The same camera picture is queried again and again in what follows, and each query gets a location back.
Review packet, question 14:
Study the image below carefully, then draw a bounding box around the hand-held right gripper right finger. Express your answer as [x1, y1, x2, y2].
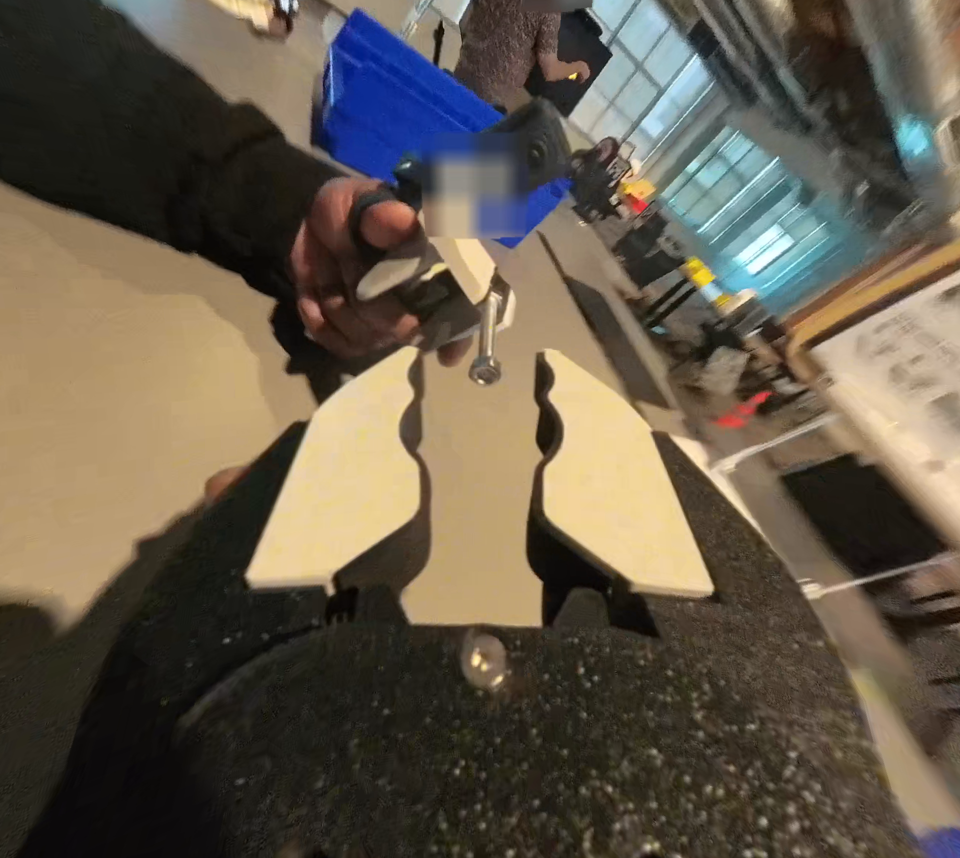
[527, 348, 715, 600]

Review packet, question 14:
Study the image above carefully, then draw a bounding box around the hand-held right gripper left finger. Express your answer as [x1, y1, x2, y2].
[244, 348, 432, 594]

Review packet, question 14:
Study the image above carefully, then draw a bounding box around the steel bolt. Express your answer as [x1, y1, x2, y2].
[467, 291, 505, 388]

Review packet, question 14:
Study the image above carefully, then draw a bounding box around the blue storage bin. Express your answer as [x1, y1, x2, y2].
[311, 9, 573, 250]

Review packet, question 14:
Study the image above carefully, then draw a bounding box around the person's left forearm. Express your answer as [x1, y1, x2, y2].
[0, 0, 354, 308]

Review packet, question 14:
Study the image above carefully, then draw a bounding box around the person's right hand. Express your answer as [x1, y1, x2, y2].
[204, 465, 250, 503]

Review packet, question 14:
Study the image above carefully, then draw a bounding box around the person's left hand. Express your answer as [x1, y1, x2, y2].
[291, 177, 475, 369]

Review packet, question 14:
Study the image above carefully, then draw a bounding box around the black desk panel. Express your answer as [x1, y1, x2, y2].
[558, 250, 680, 413]

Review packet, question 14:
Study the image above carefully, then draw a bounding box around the black monitor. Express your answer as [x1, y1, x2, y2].
[525, 10, 612, 117]

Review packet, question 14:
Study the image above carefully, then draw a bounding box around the orange traffic cone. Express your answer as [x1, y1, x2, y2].
[714, 390, 775, 429]

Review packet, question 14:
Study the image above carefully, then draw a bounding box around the instruction board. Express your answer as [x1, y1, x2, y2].
[783, 239, 960, 522]

